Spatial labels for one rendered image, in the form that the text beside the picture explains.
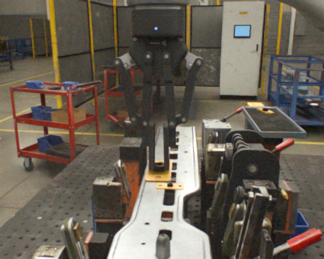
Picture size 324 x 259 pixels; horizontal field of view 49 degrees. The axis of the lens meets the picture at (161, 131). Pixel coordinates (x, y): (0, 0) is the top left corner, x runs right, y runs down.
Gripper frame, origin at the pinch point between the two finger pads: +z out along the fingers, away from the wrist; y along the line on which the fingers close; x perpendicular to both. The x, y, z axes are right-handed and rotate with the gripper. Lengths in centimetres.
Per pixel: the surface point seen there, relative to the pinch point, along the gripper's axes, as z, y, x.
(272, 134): 13, -30, -51
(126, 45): 23, 136, -811
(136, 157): 31, 14, -76
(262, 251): 11.3, -14.5, 10.2
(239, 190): 7.0, -12.6, 0.8
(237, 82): 97, -116, -709
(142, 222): 28.7, 6.3, -25.5
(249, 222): 11.9, -14.3, 1.7
